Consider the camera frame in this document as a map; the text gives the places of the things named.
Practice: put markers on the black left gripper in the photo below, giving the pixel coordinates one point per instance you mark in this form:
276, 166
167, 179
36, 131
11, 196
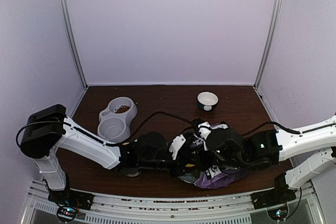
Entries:
179, 170

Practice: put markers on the purple pet food bag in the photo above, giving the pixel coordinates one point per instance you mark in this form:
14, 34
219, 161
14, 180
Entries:
215, 175

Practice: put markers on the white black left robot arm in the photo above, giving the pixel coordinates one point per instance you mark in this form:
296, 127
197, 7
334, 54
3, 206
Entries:
50, 129

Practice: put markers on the right arm base board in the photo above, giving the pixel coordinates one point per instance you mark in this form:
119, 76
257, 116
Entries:
275, 202

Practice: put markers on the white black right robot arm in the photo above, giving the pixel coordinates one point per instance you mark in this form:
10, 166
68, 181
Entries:
260, 150

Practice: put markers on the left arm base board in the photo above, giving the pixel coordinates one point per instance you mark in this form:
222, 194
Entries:
69, 203

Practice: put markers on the grey double pet feeder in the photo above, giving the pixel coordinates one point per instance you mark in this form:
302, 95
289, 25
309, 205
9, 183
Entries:
114, 127

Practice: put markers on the white mug yellow inside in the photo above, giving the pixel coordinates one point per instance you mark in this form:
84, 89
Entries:
133, 173

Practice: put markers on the dark blue white bowl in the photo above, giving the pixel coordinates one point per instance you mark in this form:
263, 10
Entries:
207, 101

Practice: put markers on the brown kibble in feeder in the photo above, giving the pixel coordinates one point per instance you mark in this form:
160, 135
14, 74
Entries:
122, 109

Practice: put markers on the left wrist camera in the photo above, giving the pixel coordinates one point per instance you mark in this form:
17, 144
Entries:
178, 147

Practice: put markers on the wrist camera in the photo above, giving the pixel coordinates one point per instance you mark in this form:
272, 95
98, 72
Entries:
201, 129
178, 147

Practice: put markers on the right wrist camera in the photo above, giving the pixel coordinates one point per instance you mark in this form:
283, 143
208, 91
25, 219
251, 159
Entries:
201, 129

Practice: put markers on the aluminium front rail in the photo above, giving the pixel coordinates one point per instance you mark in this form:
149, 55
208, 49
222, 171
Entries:
234, 208

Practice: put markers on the right aluminium corner post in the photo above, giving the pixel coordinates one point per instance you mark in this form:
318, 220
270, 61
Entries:
269, 40

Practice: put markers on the aluminium corner post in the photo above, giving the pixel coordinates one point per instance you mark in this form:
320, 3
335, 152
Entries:
72, 43
269, 40

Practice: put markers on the left aluminium corner post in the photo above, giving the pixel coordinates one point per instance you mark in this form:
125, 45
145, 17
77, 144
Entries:
72, 43

